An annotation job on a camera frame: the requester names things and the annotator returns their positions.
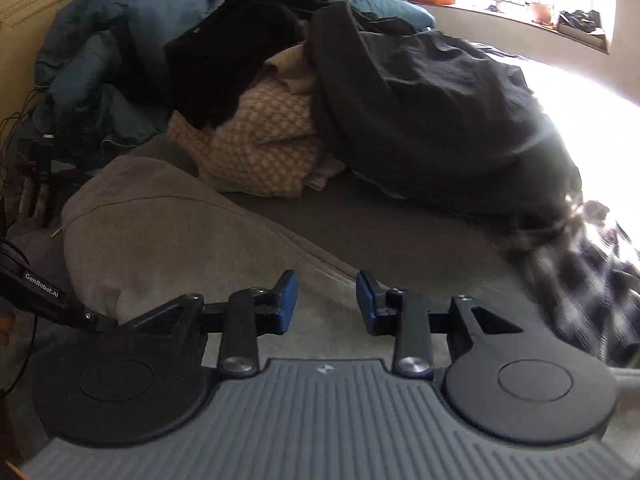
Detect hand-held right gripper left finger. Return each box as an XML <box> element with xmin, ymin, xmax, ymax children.
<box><xmin>119</xmin><ymin>268</ymin><xmax>301</xmax><ymax>379</ymax></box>

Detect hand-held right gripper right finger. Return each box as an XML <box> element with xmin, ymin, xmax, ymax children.
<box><xmin>355</xmin><ymin>269</ymin><xmax>526</xmax><ymax>381</ymax></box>

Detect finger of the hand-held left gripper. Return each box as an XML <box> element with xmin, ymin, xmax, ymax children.
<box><xmin>74</xmin><ymin>309</ymin><xmax>124</xmax><ymax>334</ymax></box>

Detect grey hoodie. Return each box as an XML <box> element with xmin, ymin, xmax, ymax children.
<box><xmin>60</xmin><ymin>154</ymin><xmax>551</xmax><ymax>377</ymax></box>

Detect grey bed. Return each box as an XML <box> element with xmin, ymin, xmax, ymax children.
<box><xmin>10</xmin><ymin>40</ymin><xmax>640</xmax><ymax>377</ymax></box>

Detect pink houndstooth sweater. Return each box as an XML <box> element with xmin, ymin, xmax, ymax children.
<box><xmin>166</xmin><ymin>79</ymin><xmax>327</xmax><ymax>199</ymax></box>

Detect dark navy garment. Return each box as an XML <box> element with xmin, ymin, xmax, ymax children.
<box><xmin>304</xmin><ymin>0</ymin><xmax>584</xmax><ymax>217</ymax></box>

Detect dark plaid shirt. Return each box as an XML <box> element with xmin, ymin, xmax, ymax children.
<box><xmin>499</xmin><ymin>199</ymin><xmax>640</xmax><ymax>369</ymax></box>

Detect cream garment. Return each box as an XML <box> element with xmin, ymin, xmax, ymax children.
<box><xmin>264</xmin><ymin>44</ymin><xmax>322</xmax><ymax>94</ymax></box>

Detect blue duvet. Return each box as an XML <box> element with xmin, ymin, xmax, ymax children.
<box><xmin>31</xmin><ymin>0</ymin><xmax>437</xmax><ymax>152</ymax></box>

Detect black garment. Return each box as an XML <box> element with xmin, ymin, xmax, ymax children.
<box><xmin>161</xmin><ymin>0</ymin><xmax>332</xmax><ymax>132</ymax></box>

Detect pink pot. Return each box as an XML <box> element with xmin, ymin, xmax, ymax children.
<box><xmin>528</xmin><ymin>1</ymin><xmax>556</xmax><ymax>26</ymax></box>

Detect dark items on windowsill box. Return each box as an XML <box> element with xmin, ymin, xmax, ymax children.
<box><xmin>555</xmin><ymin>9</ymin><xmax>609</xmax><ymax>52</ymax></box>

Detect black gear with straps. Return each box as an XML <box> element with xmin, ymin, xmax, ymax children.
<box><xmin>0</xmin><ymin>86</ymin><xmax>92</xmax><ymax>227</ymax></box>

